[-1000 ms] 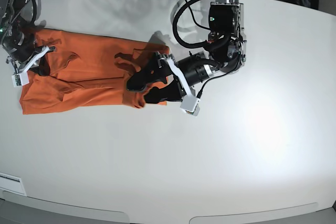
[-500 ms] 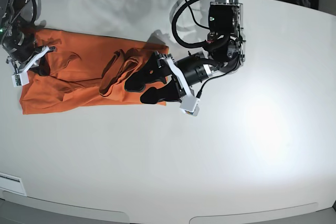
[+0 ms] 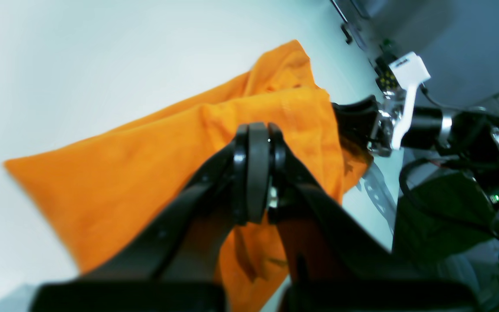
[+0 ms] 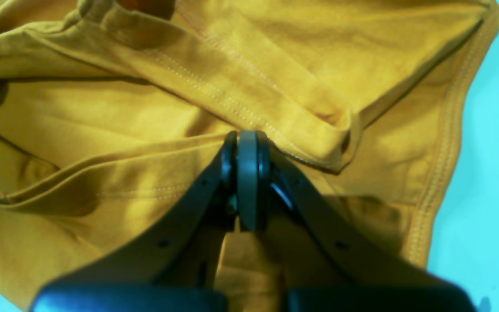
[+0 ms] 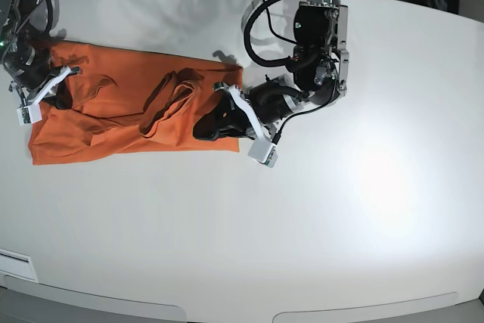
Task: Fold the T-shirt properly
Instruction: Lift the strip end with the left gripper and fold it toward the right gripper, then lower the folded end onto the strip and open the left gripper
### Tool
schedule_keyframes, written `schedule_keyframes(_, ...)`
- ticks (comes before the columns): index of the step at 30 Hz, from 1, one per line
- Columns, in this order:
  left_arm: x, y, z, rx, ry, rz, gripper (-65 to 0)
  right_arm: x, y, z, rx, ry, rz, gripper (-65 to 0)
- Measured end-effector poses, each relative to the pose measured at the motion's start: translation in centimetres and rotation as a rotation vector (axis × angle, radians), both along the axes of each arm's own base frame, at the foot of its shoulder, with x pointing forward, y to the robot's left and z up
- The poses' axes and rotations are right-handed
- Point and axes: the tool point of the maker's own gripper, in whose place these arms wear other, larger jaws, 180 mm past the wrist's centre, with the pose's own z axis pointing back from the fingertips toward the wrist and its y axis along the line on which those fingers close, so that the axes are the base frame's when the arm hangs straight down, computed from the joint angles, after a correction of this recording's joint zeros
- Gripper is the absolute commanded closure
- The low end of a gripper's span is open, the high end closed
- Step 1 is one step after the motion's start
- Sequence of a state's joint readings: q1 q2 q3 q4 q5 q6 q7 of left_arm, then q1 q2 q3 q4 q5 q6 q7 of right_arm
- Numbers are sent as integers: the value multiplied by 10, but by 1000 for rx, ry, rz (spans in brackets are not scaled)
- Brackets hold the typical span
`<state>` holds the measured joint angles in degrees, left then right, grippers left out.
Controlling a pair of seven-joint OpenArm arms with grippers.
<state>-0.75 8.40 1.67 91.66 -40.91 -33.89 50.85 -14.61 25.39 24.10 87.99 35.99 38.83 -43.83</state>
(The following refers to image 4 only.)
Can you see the orange T-shirt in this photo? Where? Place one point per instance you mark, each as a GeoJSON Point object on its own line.
{"type": "Point", "coordinates": [109, 109]}

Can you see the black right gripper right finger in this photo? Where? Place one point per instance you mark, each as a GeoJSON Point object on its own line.
{"type": "Point", "coordinates": [331, 266]}

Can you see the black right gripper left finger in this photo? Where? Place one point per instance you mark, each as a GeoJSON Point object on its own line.
{"type": "Point", "coordinates": [170, 267]}

